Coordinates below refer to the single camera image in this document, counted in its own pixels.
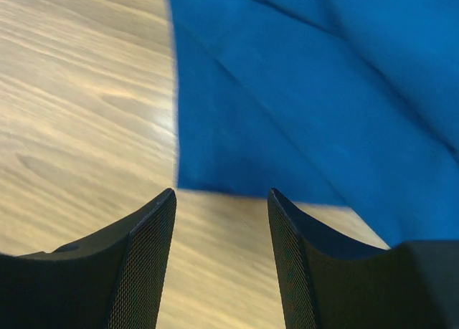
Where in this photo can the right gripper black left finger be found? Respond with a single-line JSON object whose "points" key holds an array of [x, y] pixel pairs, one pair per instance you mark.
{"points": [[112, 278]]}

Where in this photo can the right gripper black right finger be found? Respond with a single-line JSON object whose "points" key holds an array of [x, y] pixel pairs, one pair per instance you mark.
{"points": [[329, 280]]}

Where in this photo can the navy blue printed t-shirt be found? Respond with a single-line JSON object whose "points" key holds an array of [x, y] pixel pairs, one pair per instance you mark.
{"points": [[340, 102]]}

